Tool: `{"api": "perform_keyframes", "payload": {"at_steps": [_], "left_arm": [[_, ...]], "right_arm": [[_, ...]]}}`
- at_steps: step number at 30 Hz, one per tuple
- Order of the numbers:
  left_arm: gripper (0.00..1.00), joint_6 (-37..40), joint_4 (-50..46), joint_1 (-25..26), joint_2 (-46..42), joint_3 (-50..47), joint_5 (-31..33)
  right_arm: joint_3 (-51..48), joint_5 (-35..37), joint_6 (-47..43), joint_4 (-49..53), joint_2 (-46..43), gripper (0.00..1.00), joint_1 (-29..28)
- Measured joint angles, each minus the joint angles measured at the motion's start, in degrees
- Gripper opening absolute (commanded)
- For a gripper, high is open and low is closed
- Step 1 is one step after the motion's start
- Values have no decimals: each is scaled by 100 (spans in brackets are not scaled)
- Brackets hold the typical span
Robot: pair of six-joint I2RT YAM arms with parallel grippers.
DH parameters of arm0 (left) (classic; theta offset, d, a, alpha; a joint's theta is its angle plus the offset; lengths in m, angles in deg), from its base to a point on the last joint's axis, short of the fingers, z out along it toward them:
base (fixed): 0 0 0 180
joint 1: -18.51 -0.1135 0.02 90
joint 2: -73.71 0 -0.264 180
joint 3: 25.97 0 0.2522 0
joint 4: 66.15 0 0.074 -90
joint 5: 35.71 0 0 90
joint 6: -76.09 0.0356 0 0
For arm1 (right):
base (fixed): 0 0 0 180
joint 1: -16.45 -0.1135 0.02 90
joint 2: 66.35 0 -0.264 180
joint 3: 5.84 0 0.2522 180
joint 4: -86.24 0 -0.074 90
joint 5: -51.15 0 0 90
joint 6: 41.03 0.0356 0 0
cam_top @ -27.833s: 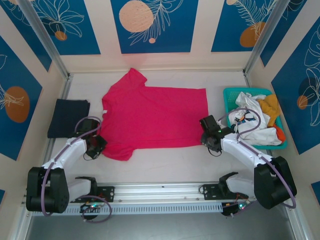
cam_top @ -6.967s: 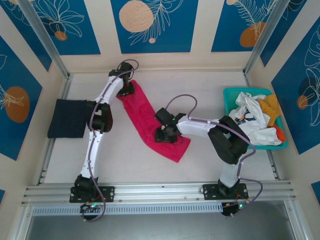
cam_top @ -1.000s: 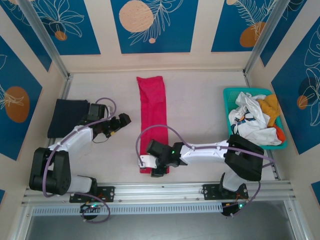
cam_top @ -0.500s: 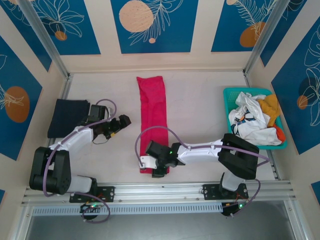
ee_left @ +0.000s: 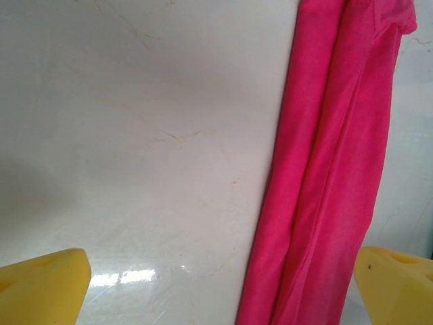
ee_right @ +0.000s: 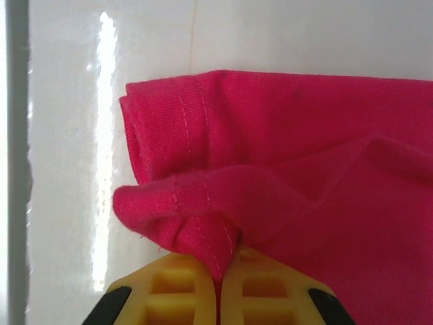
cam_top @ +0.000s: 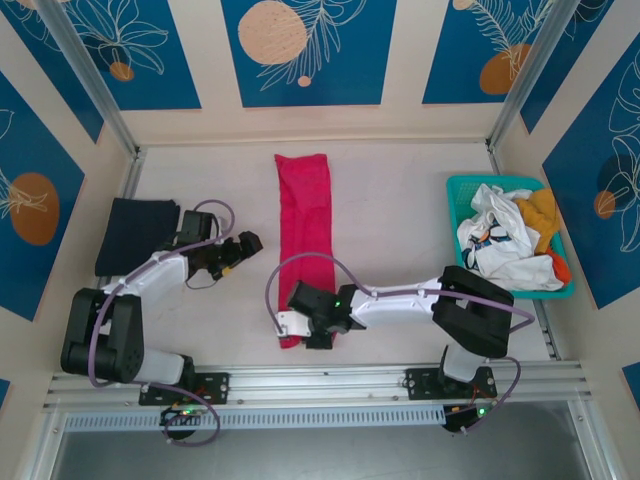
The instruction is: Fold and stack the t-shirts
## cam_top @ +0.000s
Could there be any white printed t-shirt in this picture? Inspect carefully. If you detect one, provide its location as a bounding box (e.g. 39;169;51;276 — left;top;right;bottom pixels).
457;183;566;293

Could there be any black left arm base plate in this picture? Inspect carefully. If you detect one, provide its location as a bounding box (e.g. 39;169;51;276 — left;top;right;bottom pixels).
138;370;231;407

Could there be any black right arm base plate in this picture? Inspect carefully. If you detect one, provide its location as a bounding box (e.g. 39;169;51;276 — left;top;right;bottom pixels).
404;367;499;401

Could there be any white slotted cable duct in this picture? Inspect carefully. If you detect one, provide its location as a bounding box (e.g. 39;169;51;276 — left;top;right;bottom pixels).
62;405;446;432

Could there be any mustard yellow t-shirt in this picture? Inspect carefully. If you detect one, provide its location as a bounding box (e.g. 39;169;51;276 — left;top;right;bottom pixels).
514;188;561;256

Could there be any blue floral wall panel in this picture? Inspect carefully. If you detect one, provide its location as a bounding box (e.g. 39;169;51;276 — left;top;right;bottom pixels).
542;47;640;311
0;69;86;322
62;0;203;112
519;0;640;135
0;0;105;145
422;0;556;106
221;0;399;109

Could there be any folded navy t-shirt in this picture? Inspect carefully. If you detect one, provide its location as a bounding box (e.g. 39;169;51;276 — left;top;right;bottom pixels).
93;197;182;277

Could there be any aluminium cross rail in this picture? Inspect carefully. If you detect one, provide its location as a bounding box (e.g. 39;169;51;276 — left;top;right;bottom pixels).
42;362;594;414

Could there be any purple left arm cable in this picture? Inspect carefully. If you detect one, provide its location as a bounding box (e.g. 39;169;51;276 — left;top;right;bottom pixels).
87;198;236;446

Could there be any orange t-shirt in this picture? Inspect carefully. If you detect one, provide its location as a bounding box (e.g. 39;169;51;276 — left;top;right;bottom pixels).
547;247;572;286

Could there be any right controller board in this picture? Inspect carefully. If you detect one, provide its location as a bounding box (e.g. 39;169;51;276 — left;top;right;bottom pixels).
442;404;494;434

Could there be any controller board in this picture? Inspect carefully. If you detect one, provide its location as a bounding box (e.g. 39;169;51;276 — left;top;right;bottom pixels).
442;404;494;434
159;404;206;426

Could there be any left controller board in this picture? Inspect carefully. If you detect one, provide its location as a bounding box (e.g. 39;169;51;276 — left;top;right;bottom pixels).
159;404;206;426

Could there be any aluminium corner post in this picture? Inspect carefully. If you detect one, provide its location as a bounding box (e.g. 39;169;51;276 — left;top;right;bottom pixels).
487;0;574;151
37;0;139;156

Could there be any pink t-shirt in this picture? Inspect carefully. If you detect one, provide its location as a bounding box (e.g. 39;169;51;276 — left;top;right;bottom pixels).
273;152;337;351

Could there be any teal plastic basket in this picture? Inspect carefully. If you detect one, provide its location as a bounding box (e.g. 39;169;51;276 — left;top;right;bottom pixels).
445;174;576;301

